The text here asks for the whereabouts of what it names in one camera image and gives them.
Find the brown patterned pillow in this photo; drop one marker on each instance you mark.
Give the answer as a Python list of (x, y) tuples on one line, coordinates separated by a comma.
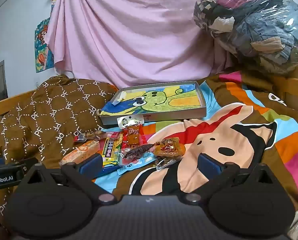
[(51, 110)]

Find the yellow seaweed cracker packet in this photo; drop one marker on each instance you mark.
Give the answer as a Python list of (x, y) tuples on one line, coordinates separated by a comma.
[(111, 150)]

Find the cartoon printed blanket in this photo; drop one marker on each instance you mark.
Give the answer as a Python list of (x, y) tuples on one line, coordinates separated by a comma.
[(239, 130)]

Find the colourful wall poster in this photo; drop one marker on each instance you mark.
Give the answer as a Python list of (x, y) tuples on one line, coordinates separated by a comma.
[(41, 55)]

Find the red spicy strip packet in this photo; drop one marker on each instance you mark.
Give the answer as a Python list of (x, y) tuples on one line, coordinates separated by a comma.
[(132, 137)]

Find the small white yellow packet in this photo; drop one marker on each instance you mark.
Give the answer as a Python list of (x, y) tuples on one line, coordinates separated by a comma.
[(121, 97)]

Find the pink hanging cloth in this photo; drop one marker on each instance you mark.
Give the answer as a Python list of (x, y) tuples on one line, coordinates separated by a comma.
[(139, 30)]

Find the clear plastic wrapper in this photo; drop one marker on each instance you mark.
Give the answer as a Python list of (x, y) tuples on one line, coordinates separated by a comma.
[(165, 163)]

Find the dark blue snack packet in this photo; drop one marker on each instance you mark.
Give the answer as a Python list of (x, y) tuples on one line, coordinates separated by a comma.
[(109, 171)]

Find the grey shallow tray box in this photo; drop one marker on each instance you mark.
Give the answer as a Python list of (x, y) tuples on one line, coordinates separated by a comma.
[(164, 119)]

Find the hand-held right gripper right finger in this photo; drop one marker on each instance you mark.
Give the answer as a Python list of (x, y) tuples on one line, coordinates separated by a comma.
[(209, 166)]

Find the orange cake packet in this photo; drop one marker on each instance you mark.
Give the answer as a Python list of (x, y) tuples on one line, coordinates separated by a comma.
[(81, 151)]

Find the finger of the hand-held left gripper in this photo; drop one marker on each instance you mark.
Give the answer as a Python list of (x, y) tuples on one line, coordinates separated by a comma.
[(26, 165)]

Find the wooden bed frame rail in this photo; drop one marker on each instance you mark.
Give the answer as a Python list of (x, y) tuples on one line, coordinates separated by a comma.
[(294, 87), (3, 105)]

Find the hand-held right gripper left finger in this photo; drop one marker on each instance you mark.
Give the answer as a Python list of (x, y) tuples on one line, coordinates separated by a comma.
[(92, 165)]

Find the brown nut snack packet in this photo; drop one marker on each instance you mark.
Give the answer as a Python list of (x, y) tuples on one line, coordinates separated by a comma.
[(91, 136)]

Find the dark dried snack clear packet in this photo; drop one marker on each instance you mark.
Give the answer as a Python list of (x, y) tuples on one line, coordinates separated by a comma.
[(136, 152)]

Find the light blue snack packet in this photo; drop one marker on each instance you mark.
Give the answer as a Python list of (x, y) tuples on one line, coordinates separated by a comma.
[(139, 164)]

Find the orange brown snack packet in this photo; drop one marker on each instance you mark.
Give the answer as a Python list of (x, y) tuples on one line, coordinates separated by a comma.
[(169, 148)]

